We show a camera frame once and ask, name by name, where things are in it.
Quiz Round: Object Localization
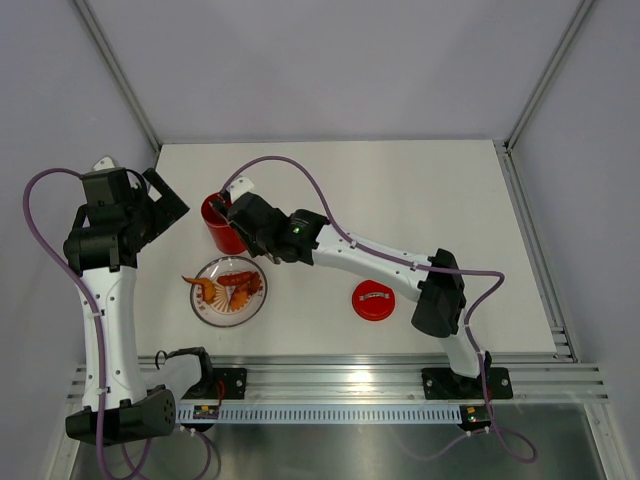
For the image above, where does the black seaweed sushi roll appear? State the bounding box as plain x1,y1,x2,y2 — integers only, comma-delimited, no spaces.
211,200,228,215

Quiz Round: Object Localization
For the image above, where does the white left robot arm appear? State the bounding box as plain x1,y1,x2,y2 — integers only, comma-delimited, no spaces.
63,167,216,446

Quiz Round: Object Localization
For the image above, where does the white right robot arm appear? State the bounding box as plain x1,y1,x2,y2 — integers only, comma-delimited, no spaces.
204,170,505,398

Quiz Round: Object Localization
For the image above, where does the red cylindrical lunch container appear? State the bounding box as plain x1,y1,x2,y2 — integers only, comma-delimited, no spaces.
200,193,246,255

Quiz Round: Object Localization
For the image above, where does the red grilled sausage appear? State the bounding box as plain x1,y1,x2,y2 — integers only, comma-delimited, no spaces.
216,271,254,287

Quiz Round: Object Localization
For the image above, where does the brown roasted meat piece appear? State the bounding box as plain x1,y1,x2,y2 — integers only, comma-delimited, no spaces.
248,272,264,296

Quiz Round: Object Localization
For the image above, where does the orange fried chicken wing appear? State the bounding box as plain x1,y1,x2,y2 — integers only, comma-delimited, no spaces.
182,277,217,304

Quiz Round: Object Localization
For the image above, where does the white plate with red print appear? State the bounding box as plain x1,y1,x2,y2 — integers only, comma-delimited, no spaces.
183,256,268,328

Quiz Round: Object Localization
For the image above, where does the red round lid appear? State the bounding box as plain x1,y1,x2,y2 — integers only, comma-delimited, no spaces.
351,280,396,322

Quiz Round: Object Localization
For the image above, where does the aluminium left frame post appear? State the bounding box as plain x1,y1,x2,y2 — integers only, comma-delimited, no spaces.
69,0,163,159

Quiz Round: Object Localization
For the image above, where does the aluminium frame post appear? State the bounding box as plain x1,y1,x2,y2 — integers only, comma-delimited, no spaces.
69,0,163,159
503,0,599,154

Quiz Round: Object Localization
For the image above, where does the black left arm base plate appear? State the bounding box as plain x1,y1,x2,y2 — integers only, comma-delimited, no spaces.
182,367,248,400

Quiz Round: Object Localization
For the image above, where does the white slotted cable duct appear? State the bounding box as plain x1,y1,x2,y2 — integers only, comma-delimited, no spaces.
177,404,462,425

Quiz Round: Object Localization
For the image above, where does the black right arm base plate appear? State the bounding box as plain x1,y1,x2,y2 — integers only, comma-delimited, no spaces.
421,367,514,400

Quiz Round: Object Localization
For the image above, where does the aluminium front rail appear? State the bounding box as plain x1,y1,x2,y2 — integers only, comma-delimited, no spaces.
67,355,610,405

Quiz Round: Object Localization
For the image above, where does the aluminium rail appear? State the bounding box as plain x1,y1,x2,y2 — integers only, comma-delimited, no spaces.
493,140,582,363
67,355,610,405

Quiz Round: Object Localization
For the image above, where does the aluminium right side rail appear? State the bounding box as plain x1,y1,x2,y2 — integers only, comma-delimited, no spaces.
493,140,582,363

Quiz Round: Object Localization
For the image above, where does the aluminium right frame post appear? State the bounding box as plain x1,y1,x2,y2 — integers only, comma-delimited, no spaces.
503,0,599,154

